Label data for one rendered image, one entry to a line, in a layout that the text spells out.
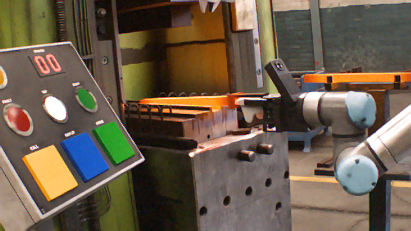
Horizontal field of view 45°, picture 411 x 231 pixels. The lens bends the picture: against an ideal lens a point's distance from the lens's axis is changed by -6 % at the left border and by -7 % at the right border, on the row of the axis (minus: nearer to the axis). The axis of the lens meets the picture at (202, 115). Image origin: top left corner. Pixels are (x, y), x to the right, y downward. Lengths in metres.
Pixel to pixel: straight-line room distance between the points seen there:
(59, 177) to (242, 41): 0.99
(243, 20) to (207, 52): 0.16
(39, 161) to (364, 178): 0.57
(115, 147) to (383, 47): 8.08
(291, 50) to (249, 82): 7.78
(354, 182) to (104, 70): 0.67
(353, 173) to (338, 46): 8.17
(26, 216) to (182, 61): 1.12
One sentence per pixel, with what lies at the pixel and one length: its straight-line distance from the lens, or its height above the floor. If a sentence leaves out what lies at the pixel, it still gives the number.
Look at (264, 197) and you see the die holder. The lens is 1.46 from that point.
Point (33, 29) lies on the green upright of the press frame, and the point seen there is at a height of 1.24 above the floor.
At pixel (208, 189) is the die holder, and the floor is 0.81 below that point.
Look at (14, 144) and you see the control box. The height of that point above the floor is 1.06.
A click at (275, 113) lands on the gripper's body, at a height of 0.99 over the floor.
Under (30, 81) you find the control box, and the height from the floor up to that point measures 1.14.
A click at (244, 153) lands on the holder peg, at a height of 0.88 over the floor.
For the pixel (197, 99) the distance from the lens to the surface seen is 1.39.
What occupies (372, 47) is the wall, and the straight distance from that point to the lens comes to 8.92.
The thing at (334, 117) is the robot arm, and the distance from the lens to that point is 1.11.
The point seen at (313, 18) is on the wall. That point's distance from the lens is 9.21.
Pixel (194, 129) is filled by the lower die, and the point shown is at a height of 0.95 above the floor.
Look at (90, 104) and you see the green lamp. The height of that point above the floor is 1.08.
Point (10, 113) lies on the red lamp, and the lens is 0.80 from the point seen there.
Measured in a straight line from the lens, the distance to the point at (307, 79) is 1.59.
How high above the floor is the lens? 1.19
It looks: 9 degrees down
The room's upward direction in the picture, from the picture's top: 5 degrees counter-clockwise
